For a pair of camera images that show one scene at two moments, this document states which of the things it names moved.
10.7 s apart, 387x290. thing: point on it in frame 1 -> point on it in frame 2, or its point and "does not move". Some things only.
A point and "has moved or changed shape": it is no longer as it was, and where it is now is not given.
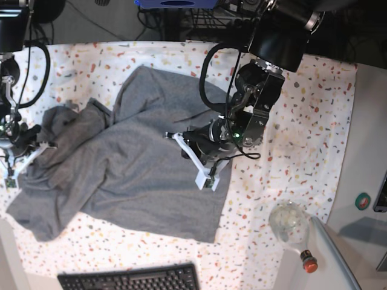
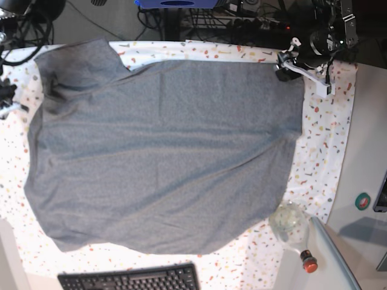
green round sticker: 362,200 does not move
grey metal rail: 339,255 does not move
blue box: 178,4 does not move
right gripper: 207,140 -> 309,60
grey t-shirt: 128,167 has moved or changed shape
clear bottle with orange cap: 289,222 does not move
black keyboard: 178,277 does not move
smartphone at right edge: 381,204 does not move
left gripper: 26,136 -> 6,92
